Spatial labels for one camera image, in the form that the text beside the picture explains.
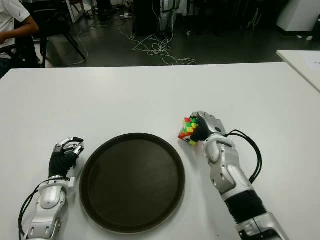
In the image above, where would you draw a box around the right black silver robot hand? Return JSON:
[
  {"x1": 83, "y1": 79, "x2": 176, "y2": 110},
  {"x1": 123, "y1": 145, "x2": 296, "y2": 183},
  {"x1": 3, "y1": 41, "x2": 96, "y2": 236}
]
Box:
[{"x1": 189, "y1": 110, "x2": 227, "y2": 143}]

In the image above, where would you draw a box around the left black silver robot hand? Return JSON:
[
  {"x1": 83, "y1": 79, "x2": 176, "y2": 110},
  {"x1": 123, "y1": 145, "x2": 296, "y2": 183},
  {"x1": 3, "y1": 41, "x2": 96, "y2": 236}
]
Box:
[{"x1": 48, "y1": 136, "x2": 85, "y2": 180}]

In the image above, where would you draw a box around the multicoloured Rubik's cube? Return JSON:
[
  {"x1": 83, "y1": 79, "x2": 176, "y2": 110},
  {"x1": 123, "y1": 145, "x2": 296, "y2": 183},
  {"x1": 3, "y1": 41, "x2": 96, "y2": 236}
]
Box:
[{"x1": 177, "y1": 116, "x2": 200, "y2": 146}]

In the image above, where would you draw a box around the round dark brown plate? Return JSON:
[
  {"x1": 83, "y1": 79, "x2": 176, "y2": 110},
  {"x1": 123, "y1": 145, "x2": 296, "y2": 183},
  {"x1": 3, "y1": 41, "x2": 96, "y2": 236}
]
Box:
[{"x1": 79, "y1": 132, "x2": 186, "y2": 234}]

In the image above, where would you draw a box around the white side table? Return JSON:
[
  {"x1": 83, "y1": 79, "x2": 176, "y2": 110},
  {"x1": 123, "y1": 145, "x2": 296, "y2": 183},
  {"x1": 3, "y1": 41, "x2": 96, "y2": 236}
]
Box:
[{"x1": 276, "y1": 50, "x2": 320, "y2": 95}]

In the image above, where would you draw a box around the black armchair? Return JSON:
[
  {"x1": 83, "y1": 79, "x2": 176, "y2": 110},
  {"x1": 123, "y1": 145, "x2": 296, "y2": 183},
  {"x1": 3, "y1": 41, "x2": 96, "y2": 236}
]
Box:
[{"x1": 0, "y1": 17, "x2": 42, "y2": 69}]

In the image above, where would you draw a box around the black cabinet on casters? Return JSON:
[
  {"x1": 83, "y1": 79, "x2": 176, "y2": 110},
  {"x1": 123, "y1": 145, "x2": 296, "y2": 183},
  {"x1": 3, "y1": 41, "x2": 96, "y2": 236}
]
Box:
[{"x1": 133, "y1": 0, "x2": 161, "y2": 38}]

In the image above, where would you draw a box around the black chair with splayed legs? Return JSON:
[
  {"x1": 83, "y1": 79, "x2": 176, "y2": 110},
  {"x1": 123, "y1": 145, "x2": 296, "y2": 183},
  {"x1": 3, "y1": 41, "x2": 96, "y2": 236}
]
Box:
[{"x1": 31, "y1": 0, "x2": 87, "y2": 68}]

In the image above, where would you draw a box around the white cabinet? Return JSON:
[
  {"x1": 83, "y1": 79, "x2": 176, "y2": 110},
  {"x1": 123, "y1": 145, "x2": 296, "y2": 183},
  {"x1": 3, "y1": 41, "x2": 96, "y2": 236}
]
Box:
[{"x1": 275, "y1": 0, "x2": 320, "y2": 33}]

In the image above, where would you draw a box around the seated person in white shirt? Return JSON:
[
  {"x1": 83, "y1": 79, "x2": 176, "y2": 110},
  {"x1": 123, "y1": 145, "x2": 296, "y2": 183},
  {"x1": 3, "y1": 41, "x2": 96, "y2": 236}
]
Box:
[{"x1": 0, "y1": 0, "x2": 41, "y2": 78}]

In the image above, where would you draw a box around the right arm black cable bundle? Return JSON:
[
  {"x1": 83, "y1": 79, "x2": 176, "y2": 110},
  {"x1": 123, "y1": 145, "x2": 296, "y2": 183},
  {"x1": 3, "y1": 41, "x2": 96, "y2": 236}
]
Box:
[{"x1": 223, "y1": 129, "x2": 263, "y2": 185}]

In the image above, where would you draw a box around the arm black cable bundle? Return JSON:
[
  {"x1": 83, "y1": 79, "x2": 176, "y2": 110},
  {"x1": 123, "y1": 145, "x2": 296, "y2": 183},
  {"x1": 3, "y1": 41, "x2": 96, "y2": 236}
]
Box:
[
  {"x1": 223, "y1": 129, "x2": 263, "y2": 185},
  {"x1": 18, "y1": 186, "x2": 48, "y2": 238}
]

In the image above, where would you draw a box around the left arm black cable bundle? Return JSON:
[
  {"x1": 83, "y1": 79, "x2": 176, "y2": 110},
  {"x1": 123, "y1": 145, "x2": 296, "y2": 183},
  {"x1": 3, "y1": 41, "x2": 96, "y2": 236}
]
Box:
[{"x1": 18, "y1": 186, "x2": 48, "y2": 238}]

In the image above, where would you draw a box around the tangled white floor cable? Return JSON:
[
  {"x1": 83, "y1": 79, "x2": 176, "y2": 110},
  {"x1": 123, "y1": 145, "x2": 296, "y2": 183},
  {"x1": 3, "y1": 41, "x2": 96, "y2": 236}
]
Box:
[{"x1": 119, "y1": 23, "x2": 197, "y2": 67}]

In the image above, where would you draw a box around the white table frame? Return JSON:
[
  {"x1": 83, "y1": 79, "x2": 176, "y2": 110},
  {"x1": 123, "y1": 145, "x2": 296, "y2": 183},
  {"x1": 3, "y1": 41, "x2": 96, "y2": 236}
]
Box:
[{"x1": 67, "y1": 0, "x2": 93, "y2": 24}]

